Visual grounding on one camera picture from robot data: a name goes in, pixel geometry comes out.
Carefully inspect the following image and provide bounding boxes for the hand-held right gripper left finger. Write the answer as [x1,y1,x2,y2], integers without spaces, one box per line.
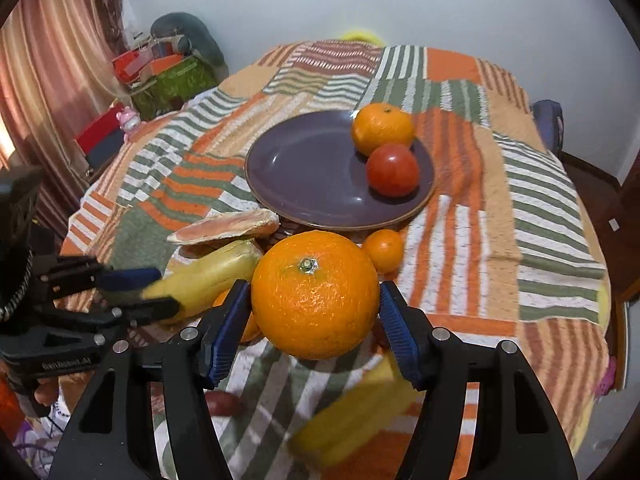
[47,279,251,480]

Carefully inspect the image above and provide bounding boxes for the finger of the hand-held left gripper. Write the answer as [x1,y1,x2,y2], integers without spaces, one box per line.
[36,255,163,295]
[30,296,182,335]

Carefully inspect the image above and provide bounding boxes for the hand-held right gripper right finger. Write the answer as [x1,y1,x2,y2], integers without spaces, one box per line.
[378,281,581,480]

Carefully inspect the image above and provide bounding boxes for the yellow banana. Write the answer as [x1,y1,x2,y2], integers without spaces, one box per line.
[290,355,426,467]
[144,239,264,323]

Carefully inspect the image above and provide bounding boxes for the large orange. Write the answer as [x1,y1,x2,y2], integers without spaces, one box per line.
[251,230,381,360]

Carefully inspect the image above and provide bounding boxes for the purple plate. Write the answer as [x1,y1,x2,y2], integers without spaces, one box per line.
[244,110,437,231]

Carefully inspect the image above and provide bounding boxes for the partly hidden orange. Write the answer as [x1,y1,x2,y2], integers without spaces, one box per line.
[212,287,262,345]

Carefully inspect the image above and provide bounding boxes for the dark red fruit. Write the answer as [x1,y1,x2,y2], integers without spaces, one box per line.
[206,391,246,417]

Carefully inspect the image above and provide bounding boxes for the small mandarin orange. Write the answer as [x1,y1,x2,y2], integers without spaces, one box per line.
[362,229,405,271]

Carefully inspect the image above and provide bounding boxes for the pink seashell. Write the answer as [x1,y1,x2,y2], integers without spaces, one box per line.
[167,209,281,246]

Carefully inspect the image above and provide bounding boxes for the red box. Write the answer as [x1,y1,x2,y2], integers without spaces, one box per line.
[76,110,126,155]

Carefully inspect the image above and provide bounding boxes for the pink toy figure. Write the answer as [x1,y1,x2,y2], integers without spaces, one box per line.
[116,106,142,143]

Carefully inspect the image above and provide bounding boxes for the red tomato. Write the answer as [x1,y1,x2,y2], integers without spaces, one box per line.
[366,143,420,198]

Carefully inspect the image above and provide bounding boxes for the striped patchwork blanket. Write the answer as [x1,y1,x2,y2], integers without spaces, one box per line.
[47,39,613,480]

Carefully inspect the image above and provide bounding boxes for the medium orange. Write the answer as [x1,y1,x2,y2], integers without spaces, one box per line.
[351,102,417,157]

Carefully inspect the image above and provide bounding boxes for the striped pink curtain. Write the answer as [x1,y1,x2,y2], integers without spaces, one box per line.
[0,0,126,246]

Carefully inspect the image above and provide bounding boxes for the red orange packages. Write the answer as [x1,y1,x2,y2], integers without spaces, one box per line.
[111,40,188,83]

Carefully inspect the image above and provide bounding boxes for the yellow round object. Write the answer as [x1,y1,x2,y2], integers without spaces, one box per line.
[341,29,387,47]

